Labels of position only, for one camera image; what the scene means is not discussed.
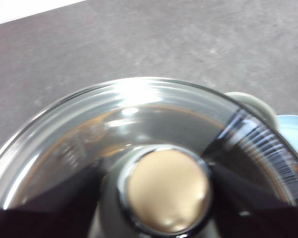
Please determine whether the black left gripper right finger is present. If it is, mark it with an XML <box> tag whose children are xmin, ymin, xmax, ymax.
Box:
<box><xmin>201</xmin><ymin>163</ymin><xmax>298</xmax><ymax>238</ymax></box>

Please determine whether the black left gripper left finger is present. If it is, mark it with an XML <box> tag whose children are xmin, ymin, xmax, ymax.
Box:
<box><xmin>0</xmin><ymin>158</ymin><xmax>107</xmax><ymax>238</ymax></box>

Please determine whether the glass lid with green knob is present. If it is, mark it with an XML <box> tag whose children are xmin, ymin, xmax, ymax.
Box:
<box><xmin>0</xmin><ymin>76</ymin><xmax>298</xmax><ymax>238</ymax></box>

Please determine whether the blue round plate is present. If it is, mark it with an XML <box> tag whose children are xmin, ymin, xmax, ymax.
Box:
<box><xmin>274</xmin><ymin>114</ymin><xmax>298</xmax><ymax>159</ymax></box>

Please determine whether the pale green electric steamer pot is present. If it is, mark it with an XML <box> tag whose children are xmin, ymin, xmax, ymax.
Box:
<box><xmin>224</xmin><ymin>91</ymin><xmax>279</xmax><ymax>129</ymax></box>

